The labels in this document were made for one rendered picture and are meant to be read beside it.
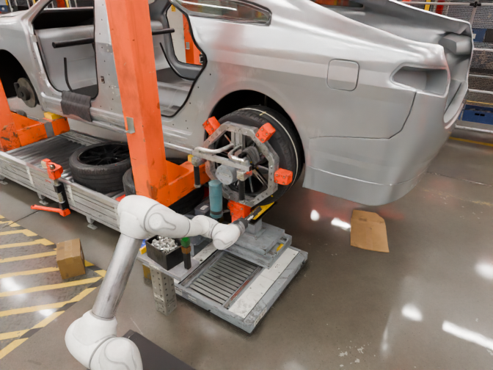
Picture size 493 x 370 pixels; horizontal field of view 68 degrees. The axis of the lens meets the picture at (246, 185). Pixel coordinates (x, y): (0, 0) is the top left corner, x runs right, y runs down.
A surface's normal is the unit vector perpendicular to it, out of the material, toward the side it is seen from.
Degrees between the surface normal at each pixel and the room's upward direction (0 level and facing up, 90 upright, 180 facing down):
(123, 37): 90
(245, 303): 0
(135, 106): 90
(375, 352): 0
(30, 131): 90
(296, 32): 71
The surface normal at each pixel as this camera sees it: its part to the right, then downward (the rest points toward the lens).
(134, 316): 0.00, -0.88
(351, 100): -0.54, 0.40
